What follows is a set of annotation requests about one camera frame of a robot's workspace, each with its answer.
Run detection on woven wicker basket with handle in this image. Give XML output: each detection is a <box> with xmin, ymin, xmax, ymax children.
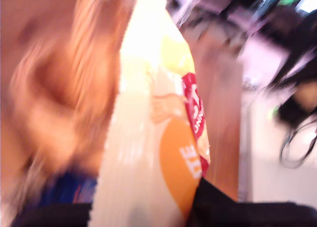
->
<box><xmin>7</xmin><ymin>0</ymin><xmax>129</xmax><ymax>178</ymax></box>

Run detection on blue Terry's orange egg bag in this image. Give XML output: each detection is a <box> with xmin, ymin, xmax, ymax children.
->
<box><xmin>37</xmin><ymin>172</ymin><xmax>99</xmax><ymax>204</ymax></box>

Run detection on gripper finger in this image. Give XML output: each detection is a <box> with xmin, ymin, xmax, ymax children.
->
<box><xmin>11</xmin><ymin>203</ymin><xmax>92</xmax><ymax>227</ymax></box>
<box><xmin>190</xmin><ymin>177</ymin><xmax>248</xmax><ymax>227</ymax></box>

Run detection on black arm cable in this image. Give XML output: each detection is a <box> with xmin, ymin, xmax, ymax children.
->
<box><xmin>279</xmin><ymin>120</ymin><xmax>317</xmax><ymax>169</ymax></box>

